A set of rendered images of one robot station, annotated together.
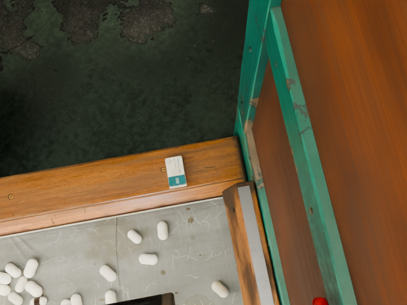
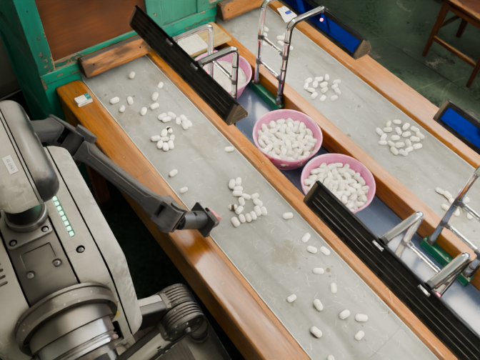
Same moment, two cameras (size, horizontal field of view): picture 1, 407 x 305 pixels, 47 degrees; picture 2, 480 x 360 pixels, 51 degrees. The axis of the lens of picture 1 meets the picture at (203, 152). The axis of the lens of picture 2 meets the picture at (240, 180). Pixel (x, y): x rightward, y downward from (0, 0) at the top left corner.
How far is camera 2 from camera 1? 1.75 m
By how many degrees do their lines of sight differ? 48
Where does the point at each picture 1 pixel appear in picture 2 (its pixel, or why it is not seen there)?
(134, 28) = not seen: outside the picture
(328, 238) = not seen: outside the picture
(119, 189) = (101, 118)
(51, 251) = (143, 136)
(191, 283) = (133, 86)
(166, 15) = not seen: outside the picture
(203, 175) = (81, 92)
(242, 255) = (112, 57)
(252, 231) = (100, 52)
